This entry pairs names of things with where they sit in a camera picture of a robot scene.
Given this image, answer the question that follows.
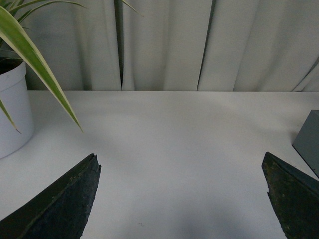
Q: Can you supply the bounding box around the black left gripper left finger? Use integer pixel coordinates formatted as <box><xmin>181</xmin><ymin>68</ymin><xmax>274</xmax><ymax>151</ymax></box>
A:
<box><xmin>0</xmin><ymin>154</ymin><xmax>101</xmax><ymax>239</ymax></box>

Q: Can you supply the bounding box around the white plant pot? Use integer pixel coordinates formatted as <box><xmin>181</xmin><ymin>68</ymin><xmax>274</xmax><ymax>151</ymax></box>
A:
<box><xmin>0</xmin><ymin>58</ymin><xmax>34</xmax><ymax>158</ymax></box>

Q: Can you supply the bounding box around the green striped plant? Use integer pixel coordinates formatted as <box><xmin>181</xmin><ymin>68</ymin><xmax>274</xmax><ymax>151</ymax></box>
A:
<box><xmin>0</xmin><ymin>0</ymin><xmax>145</xmax><ymax>134</ymax></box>

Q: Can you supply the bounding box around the gray box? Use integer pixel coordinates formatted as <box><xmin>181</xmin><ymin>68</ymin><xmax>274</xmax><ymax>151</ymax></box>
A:
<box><xmin>292</xmin><ymin>110</ymin><xmax>319</xmax><ymax>177</ymax></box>

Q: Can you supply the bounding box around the white curtain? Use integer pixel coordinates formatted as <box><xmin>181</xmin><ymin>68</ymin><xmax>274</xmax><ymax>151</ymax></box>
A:
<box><xmin>23</xmin><ymin>0</ymin><xmax>319</xmax><ymax>92</ymax></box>

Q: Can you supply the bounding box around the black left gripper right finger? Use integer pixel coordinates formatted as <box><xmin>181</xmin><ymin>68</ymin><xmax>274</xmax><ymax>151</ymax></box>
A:
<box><xmin>262</xmin><ymin>152</ymin><xmax>319</xmax><ymax>239</ymax></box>

